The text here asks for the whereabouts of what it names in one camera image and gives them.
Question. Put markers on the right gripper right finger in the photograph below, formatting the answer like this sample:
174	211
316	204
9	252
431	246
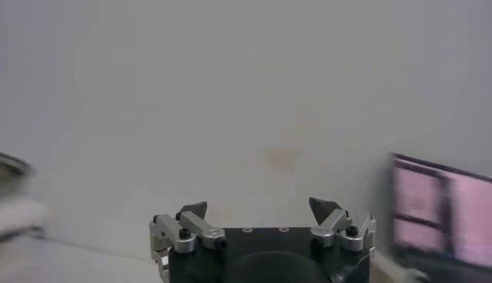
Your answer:
332	225

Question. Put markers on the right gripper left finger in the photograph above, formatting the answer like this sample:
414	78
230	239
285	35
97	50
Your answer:
196	227

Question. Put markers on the stainless steel steamer pot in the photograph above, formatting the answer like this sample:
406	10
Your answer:
19	219

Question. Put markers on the grey laptop with image windows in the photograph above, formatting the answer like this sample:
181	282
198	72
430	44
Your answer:
423	200

